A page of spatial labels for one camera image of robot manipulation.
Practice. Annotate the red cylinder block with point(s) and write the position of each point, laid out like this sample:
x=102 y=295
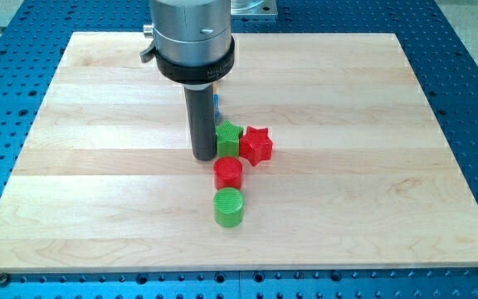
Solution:
x=227 y=173

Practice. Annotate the blue perforated table plate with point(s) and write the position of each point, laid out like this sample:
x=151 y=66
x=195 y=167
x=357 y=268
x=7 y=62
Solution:
x=34 y=39

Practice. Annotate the yellow block behind rod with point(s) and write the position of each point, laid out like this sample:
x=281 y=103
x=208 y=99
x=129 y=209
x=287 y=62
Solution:
x=215 y=87

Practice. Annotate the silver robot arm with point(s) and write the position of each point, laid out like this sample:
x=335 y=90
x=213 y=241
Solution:
x=192 y=45

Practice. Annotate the green cylinder block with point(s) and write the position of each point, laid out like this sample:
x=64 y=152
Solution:
x=228 y=207

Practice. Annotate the green star block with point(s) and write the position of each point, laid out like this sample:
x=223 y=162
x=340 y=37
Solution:
x=228 y=139

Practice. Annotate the light wooden board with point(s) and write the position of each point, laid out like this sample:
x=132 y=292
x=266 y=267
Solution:
x=361 y=175

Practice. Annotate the blue block behind rod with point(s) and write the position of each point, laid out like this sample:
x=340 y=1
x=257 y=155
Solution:
x=216 y=108

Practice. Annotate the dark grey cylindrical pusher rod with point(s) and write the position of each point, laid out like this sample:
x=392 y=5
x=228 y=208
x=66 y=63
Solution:
x=201 y=119

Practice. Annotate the red star block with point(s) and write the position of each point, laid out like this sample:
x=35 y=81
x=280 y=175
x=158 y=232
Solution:
x=256 y=145

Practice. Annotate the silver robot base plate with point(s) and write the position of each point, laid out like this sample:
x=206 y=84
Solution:
x=254 y=8

